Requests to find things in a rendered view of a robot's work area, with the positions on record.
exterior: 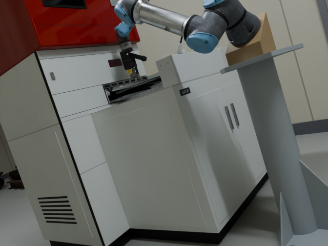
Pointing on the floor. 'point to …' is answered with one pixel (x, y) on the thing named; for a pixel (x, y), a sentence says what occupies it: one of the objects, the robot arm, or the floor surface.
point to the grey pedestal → (283, 153)
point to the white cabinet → (184, 159)
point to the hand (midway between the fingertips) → (139, 79)
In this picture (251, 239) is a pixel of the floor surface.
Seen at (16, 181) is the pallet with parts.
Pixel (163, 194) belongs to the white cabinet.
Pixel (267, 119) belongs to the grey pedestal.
